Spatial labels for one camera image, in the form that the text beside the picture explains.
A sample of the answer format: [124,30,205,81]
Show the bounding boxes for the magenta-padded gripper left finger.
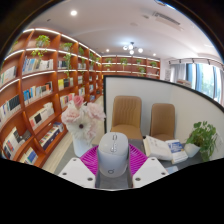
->
[57,144,101,190]

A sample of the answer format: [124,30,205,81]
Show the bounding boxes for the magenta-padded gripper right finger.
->
[127,143,170,189]

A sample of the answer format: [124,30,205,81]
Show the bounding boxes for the white computer mouse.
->
[97,131,130,178]

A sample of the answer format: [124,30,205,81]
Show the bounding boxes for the thick white book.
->
[143,135,174,162]

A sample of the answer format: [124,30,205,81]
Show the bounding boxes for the white pitcher vase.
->
[72,134,94,158]

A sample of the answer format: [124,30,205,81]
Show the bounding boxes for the blue and white book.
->
[165,139,189,165]

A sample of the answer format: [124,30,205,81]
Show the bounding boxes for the tan upholstered chair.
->
[110,95,144,140]
[149,102,176,142]

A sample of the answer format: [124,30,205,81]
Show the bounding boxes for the pink white flower bouquet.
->
[60,95,107,143]

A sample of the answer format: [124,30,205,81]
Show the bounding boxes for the green potted plant white pot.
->
[184,120,219,163]

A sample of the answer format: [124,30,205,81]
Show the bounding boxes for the orange wooden bookshelf unit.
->
[0,28,103,168]

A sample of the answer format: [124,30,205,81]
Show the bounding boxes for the window with curtains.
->
[168,58,224,104]

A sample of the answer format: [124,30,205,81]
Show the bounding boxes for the orange shelf unit with plants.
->
[101,54,162,79]

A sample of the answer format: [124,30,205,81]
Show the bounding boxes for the ceiling light cluster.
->
[122,41,144,56]

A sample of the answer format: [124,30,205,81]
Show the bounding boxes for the ceiling air vent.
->
[151,11,183,28]

